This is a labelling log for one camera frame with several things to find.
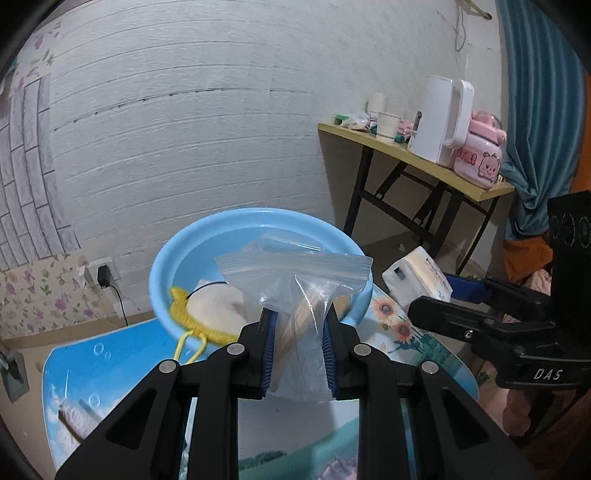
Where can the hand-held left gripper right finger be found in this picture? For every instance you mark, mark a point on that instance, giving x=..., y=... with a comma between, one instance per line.
x=328, y=355

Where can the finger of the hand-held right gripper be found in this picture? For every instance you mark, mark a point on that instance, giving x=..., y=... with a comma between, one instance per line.
x=443, y=316
x=466, y=288

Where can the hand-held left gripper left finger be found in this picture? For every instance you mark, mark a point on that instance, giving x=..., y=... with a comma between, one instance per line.
x=270, y=350

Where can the white tissue packet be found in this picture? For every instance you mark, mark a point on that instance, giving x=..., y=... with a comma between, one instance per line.
x=415, y=277

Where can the white toy with yellow trim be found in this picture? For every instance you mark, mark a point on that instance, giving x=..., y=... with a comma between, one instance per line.
x=217, y=309

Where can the clear zip bag with sticks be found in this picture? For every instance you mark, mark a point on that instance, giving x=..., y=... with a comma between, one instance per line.
x=300, y=286

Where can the blue plastic basin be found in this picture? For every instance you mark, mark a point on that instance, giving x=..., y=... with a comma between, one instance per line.
x=207, y=240

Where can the orange cloth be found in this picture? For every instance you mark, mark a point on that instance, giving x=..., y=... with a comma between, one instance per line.
x=526, y=258

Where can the pink cartoon jar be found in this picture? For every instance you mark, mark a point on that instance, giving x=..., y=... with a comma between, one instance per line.
x=478, y=157

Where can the blue curtain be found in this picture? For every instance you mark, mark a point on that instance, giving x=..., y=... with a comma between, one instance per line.
x=540, y=115

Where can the white electric kettle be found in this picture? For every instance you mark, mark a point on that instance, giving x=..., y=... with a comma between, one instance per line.
x=434, y=120

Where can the white paper cup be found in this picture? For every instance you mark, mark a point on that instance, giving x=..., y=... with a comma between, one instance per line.
x=388, y=124

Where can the wooden folding side table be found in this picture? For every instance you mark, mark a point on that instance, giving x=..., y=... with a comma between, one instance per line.
x=351, y=133

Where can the small white packet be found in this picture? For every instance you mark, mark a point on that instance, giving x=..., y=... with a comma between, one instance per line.
x=353, y=121

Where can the white paper roll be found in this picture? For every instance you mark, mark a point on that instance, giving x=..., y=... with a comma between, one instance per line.
x=376, y=102

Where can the white wall socket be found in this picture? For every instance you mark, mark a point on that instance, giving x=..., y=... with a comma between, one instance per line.
x=90, y=272

